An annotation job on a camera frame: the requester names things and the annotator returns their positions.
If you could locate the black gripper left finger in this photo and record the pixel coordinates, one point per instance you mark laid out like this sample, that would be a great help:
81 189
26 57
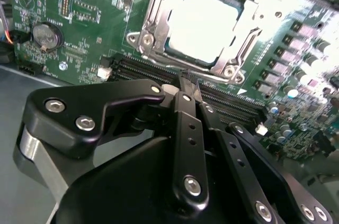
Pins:
79 97

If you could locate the metal socket cover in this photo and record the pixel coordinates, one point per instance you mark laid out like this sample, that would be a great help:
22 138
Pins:
161 36

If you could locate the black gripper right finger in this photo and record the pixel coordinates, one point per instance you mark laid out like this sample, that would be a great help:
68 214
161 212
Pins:
230 155

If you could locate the metal locking lever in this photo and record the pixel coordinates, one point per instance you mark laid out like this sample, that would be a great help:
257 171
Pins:
249 45
151 13

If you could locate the silver CPU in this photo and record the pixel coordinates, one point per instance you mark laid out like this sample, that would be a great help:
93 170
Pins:
204 22

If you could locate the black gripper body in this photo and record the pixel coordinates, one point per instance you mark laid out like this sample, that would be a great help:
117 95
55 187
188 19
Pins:
119 195

